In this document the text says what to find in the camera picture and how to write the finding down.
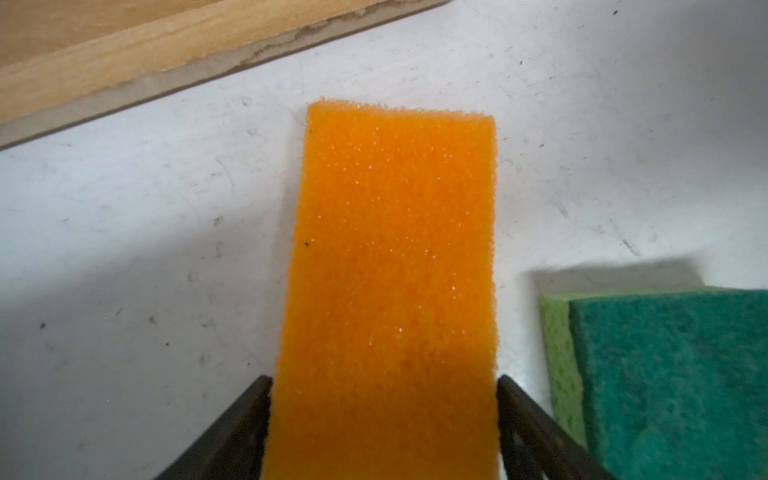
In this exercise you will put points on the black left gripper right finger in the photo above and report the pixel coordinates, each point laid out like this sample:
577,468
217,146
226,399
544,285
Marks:
533,445

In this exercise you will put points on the orange sponge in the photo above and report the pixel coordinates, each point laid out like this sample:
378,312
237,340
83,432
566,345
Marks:
387,354

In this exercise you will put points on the dark green sponge right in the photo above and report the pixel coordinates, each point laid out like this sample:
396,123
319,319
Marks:
666,384

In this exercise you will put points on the bottom wooden shelf board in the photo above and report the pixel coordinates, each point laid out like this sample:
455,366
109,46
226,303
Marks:
67,62

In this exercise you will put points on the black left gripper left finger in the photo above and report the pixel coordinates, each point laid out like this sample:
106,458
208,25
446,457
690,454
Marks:
233,446

